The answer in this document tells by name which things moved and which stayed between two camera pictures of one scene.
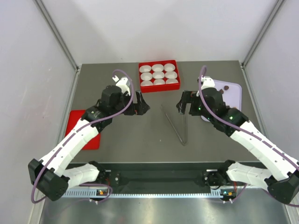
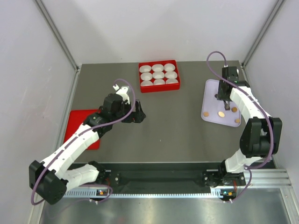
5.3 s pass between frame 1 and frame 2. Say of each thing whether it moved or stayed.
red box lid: stayed
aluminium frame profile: stayed
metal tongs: moved
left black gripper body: moved
